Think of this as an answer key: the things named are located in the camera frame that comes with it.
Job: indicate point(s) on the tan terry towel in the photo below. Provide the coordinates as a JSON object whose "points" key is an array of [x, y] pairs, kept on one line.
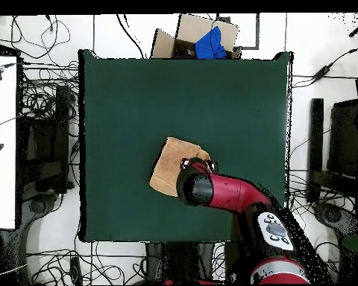
{"points": [[170, 166]]}

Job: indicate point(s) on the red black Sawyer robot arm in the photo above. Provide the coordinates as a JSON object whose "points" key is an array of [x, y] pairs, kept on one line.
{"points": [[232, 193]]}

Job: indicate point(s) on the dark green table cloth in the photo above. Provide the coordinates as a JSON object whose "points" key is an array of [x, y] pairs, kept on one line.
{"points": [[137, 104]]}

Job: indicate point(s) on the black upright bar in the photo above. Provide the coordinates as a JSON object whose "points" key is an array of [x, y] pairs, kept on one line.
{"points": [[316, 134]]}

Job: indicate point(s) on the blue cloth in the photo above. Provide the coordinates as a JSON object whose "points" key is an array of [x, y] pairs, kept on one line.
{"points": [[208, 44]]}

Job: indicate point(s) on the brown cardboard box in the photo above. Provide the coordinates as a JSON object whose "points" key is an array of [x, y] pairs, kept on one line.
{"points": [[194, 28]]}

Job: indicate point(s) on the black round base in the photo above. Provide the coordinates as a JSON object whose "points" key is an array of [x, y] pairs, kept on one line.
{"points": [[37, 206], [332, 215]]}

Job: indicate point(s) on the black equipment box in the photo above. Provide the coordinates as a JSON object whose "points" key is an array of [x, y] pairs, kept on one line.
{"points": [[61, 119]]}

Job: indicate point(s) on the black power adapter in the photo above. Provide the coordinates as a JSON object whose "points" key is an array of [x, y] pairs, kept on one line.
{"points": [[321, 72]]}

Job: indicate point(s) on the black power strip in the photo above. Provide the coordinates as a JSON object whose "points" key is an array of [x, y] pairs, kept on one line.
{"points": [[75, 271]]}

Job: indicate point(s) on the white desk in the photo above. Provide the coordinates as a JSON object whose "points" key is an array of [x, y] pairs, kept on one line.
{"points": [[3, 178]]}

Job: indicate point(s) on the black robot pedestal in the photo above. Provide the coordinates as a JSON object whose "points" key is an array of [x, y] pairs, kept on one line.
{"points": [[179, 262]]}

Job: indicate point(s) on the dark metal frame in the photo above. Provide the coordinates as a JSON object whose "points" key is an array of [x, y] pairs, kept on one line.
{"points": [[257, 32]]}

